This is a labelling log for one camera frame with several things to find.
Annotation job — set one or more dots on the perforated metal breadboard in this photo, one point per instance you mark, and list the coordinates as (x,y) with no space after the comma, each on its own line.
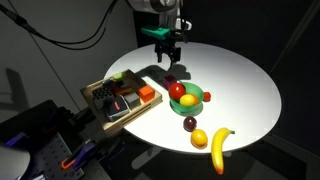
(50,156)

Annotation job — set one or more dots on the red toy tomato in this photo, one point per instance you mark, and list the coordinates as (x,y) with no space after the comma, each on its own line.
(177,91)

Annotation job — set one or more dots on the black white patterned cube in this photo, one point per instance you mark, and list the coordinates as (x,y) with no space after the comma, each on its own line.
(102,92)

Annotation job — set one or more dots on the dark red toy plum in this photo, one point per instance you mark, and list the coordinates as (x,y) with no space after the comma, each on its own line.
(190,123)

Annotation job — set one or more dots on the orange building block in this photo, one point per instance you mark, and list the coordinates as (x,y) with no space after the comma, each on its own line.
(146,93)

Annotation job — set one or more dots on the small red toy fruit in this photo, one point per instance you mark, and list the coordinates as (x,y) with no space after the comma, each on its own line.
(207,96)

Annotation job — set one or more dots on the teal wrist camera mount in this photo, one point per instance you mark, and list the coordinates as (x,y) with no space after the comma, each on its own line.
(155,32)

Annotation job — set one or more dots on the wooden tray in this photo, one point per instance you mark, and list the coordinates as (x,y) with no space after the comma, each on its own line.
(113,128)

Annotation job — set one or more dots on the yellow toy lemon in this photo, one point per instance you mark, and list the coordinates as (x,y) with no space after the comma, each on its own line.
(187,100)

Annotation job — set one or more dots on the blue building block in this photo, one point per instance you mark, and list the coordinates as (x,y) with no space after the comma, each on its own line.
(110,84)

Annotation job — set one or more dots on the yellow orange toy fruit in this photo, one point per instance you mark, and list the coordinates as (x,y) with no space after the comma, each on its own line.
(199,138)

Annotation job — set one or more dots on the black equipment stand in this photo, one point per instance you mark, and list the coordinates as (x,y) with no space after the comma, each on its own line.
(30,118)

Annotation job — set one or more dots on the yellow toy banana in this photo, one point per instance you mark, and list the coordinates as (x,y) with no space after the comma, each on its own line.
(218,150)

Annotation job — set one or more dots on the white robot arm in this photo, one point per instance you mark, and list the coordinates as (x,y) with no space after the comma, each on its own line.
(160,8)

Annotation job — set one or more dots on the navy cube with red label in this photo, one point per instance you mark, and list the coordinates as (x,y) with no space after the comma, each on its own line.
(116,108)

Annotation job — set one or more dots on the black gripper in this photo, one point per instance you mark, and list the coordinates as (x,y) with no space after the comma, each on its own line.
(168,44)

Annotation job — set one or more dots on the green building block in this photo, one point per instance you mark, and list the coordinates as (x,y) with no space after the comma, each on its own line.
(118,76)

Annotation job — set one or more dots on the white table base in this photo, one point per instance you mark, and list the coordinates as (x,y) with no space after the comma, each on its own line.
(145,158)

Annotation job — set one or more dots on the small orange toy fruit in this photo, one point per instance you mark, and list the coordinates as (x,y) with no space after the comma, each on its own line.
(196,98)

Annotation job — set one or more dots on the green plastic bowl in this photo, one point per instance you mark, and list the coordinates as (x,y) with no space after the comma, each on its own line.
(190,110)

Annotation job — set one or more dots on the grey building block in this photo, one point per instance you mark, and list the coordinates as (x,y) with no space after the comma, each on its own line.
(132,100)

